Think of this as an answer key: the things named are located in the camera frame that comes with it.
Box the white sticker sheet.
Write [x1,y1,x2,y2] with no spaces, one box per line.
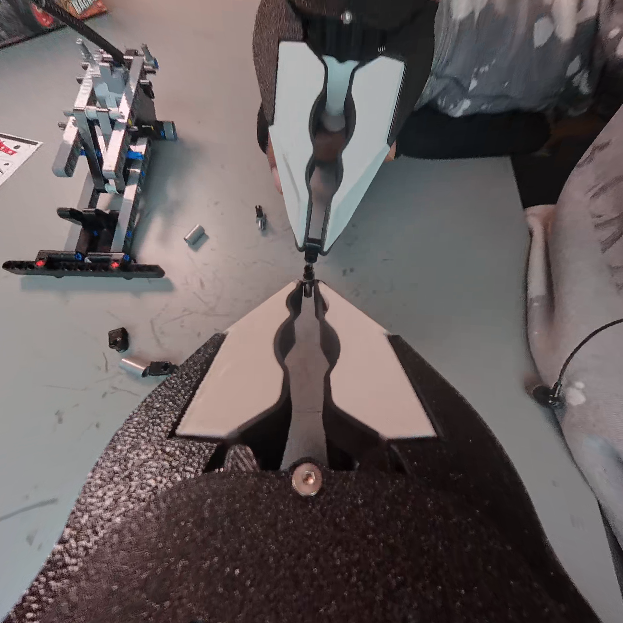
[0,132,43,186]

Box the toy truck set box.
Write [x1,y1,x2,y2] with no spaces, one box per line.
[0,0,108,49]

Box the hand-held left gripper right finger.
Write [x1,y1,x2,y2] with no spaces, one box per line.
[313,281,437,471]

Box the grey black toy chassis model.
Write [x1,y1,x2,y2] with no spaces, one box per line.
[1,0,177,279]

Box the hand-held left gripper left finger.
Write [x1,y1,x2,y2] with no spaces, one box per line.
[173,281,305,472]

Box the black earphone with cable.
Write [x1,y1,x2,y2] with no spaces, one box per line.
[531,319,623,409]

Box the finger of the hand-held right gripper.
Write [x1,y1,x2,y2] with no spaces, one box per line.
[320,55,407,255]
[268,40,327,251]

